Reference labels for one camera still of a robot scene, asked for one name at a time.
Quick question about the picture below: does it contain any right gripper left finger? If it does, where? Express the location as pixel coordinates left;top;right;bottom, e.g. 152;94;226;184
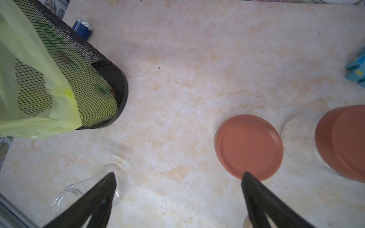
45;173;117;228

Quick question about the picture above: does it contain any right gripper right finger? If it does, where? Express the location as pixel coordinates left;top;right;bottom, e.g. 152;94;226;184
241;172;313;228

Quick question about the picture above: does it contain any clear jar with rice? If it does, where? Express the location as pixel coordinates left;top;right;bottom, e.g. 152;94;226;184
51;163;123;217

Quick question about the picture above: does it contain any terracotta jar lid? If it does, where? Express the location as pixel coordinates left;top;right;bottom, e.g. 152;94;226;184
214;115;284;181

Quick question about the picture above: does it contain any jar with terracotta lid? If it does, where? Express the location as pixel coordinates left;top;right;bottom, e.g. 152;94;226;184
281;104;365;182

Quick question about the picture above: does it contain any beige jar lid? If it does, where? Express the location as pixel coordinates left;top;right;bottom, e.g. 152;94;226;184
242;216;253;228

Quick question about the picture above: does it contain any black mesh trash bin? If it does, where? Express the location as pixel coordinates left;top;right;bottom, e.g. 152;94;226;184
15;1;128;130

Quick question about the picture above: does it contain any yellow-green plastic bin liner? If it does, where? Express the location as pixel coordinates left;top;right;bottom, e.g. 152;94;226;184
0;0;119;140

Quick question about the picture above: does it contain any small blue owl figure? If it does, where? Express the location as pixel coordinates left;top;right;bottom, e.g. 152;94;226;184
345;47;365;87

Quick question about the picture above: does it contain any blue white small cylinder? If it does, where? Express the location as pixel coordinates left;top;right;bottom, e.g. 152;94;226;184
72;18;93;41

